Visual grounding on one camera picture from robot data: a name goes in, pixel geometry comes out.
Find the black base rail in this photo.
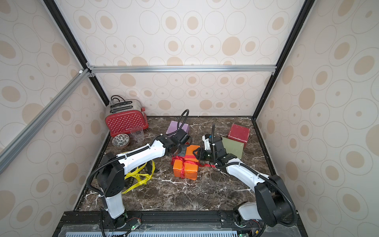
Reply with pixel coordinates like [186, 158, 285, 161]
[53, 210, 306, 237]

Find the orange gift box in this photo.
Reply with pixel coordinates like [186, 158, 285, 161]
[171, 145, 200, 180]

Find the yellow ribbon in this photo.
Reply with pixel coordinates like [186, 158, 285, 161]
[122, 161, 156, 194]

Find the black frame post left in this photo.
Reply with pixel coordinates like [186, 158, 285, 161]
[42, 0, 110, 106]

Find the diagonal aluminium bar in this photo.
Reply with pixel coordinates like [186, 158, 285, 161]
[1, 69, 90, 173]

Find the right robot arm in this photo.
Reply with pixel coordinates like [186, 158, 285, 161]
[193, 124, 298, 227]

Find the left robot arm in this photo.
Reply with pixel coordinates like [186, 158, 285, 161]
[86, 123, 191, 220]

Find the patterned ceramic bowl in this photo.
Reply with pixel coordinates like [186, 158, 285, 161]
[112, 133, 130, 148]

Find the dark red gift box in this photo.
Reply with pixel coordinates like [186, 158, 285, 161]
[228, 124, 250, 147]

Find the black frame post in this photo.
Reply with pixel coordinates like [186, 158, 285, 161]
[42, 0, 110, 106]
[252, 0, 315, 121]

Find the green gift box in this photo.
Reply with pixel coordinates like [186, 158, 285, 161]
[222, 137, 244, 159]

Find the red ribbon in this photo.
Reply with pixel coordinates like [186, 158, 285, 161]
[171, 156, 215, 180]

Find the purple gift box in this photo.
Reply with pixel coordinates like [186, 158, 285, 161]
[166, 120, 190, 137]

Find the red polka dot toaster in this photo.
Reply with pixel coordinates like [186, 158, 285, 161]
[105, 95, 149, 137]

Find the horizontal aluminium bar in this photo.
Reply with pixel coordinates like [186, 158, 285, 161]
[89, 65, 277, 73]

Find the black frame post right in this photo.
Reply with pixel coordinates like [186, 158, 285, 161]
[252, 0, 315, 121]

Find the clear plastic cup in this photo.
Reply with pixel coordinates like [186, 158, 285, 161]
[130, 126, 145, 143]

